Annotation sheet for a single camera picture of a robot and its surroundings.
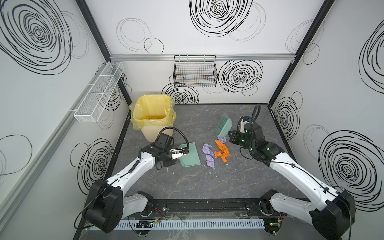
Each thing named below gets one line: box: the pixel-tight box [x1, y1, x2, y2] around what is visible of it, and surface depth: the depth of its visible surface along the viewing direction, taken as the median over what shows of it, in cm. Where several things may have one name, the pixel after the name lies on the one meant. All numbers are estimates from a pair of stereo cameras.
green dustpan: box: [178, 142, 202, 167], surface depth 91 cm
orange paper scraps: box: [214, 139, 230, 162], surface depth 94 cm
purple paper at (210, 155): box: [202, 143, 215, 169], surface depth 93 cm
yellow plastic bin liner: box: [128, 94, 177, 130], surface depth 90 cm
